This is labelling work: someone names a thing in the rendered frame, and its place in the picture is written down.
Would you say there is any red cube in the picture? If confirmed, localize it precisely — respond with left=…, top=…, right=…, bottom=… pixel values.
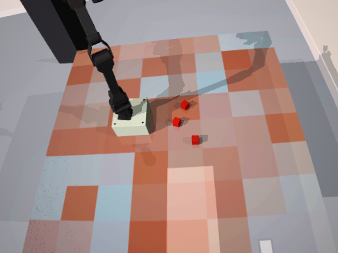
left=172, top=117, right=182, bottom=127
left=180, top=100, right=190, bottom=111
left=192, top=136, right=199, bottom=145

